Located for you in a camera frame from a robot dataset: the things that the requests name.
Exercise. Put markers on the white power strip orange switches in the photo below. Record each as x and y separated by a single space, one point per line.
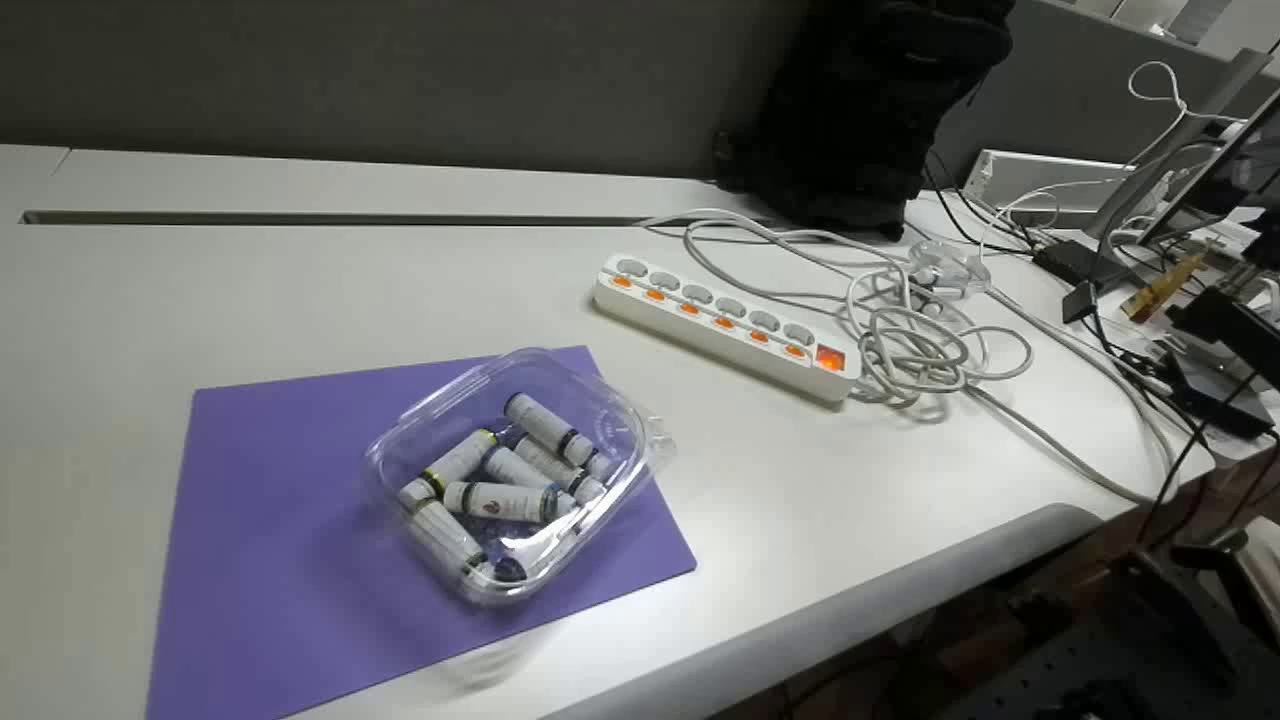
747 350

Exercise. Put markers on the black small adapter box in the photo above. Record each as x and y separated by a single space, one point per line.
1080 261

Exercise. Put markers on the clear plastic clamshell container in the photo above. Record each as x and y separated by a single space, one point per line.
605 440

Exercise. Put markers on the white tube with black band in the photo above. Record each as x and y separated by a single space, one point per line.
445 543
556 465
514 470
543 417
461 462

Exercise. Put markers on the white tube with printed label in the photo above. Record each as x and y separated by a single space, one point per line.
507 500

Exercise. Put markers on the purple rectangular mat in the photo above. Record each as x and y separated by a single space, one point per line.
267 532

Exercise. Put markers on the white flat box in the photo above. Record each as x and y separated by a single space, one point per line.
1044 180

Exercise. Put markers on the yellow brass tool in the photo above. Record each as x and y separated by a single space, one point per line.
1160 287

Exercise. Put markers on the silver metal stand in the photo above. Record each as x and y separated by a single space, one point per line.
1175 155

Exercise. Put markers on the black tripod leg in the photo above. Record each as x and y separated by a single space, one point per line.
1185 586

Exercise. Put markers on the black equipment block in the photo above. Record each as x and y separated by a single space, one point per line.
1234 332

